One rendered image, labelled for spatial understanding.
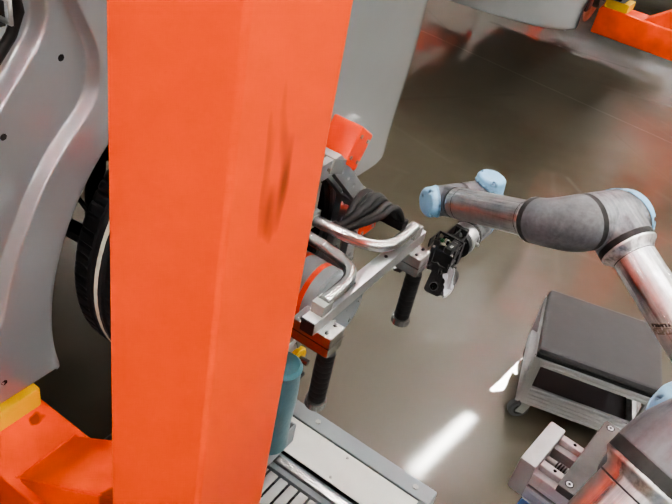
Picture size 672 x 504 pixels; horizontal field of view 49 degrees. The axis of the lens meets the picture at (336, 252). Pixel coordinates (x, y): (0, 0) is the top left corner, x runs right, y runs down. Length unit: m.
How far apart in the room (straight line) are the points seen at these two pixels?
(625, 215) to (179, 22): 1.09
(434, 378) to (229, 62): 2.19
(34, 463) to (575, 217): 1.10
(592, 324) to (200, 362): 1.99
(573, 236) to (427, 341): 1.44
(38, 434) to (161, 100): 0.96
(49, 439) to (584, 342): 1.70
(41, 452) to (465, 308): 1.96
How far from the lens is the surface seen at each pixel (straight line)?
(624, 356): 2.61
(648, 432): 0.74
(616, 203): 1.56
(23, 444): 1.54
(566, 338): 2.56
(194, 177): 0.70
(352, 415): 2.52
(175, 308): 0.81
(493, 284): 3.25
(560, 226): 1.50
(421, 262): 1.61
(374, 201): 1.58
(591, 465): 1.52
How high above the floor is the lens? 1.87
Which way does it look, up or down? 36 degrees down
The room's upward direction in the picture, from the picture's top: 12 degrees clockwise
